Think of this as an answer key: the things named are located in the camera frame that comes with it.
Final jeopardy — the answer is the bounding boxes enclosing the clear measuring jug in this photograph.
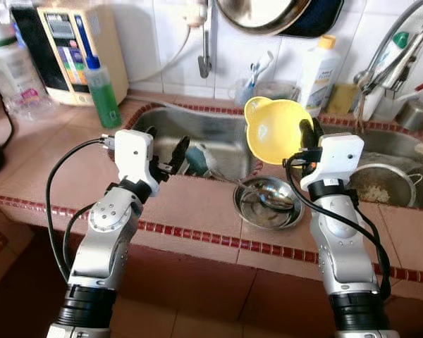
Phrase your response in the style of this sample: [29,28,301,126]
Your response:
[257,80,301,106]

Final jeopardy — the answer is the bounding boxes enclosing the clear plastic bag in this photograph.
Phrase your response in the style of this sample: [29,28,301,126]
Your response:
[360,143,423,177]

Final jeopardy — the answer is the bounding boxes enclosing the steel strainer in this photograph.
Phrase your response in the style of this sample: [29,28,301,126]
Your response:
[349,163,418,208]

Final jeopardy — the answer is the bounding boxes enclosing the brown rope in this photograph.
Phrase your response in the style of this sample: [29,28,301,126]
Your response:
[353,92,368,135]

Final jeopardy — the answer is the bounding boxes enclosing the steel cup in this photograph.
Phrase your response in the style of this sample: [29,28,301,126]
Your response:
[395,99,423,132]

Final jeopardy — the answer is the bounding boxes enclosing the steel bowl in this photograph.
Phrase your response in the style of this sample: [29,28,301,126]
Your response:
[233,176,305,230]

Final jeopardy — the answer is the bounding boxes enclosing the blue white toothbrush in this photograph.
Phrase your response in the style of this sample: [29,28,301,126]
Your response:
[250,51,274,89]

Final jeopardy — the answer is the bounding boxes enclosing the steel hanging pan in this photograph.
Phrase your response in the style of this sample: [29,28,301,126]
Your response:
[215,0,312,36]

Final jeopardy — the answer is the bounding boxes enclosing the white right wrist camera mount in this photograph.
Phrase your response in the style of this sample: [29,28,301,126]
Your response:
[300,134,366,192]

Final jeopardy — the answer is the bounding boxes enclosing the steel spoon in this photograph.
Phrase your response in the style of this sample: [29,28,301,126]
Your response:
[222,173,298,213]

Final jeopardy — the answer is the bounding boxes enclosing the clear toothbrush cup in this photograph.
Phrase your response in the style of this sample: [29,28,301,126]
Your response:
[233,76,259,106]

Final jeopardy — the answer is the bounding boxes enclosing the blue mug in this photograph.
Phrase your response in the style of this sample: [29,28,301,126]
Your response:
[183,144,220,177]

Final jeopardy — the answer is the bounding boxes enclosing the grey wall tap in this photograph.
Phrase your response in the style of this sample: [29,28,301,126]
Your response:
[197,0,214,80]

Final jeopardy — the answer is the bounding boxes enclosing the dark hanging pan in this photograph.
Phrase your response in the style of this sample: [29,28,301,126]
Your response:
[278,0,346,38]

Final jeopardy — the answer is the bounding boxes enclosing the white power cord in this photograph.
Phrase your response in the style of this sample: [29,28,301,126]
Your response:
[130,0,209,84]

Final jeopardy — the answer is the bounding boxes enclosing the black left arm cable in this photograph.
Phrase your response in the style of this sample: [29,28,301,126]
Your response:
[45,137,121,282]

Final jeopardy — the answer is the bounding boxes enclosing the white detergent bottle yellow cap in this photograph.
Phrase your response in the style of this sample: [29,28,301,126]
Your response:
[298,35,341,118]

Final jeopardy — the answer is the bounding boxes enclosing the green dish soap bottle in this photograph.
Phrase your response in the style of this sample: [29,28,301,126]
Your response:
[85,56,122,130]

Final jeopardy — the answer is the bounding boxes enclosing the cream water purifier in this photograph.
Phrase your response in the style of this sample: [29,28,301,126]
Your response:
[11,4,129,107]

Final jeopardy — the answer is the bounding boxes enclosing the yellow sponge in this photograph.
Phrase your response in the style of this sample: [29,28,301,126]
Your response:
[328,83,360,115]

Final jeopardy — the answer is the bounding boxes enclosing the large white bottle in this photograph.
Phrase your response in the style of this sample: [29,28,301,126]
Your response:
[0,7,40,106]

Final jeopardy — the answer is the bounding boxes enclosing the yellow plastic bowl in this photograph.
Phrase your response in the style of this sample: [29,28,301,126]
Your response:
[243,96,314,166]

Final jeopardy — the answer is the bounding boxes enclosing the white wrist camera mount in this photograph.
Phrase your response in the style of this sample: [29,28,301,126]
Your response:
[113,129,159,186]
[300,134,366,192]

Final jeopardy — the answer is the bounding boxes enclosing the chrome faucet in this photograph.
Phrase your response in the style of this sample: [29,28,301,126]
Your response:
[352,0,423,134]

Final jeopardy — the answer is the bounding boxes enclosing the clear plastic container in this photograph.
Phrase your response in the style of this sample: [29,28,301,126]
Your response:
[4,88,57,120]

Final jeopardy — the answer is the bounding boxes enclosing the clear plastic cup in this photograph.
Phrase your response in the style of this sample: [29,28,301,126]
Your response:
[370,81,423,121]

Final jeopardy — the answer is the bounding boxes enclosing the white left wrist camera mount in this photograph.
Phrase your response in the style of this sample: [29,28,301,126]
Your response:
[113,129,159,186]

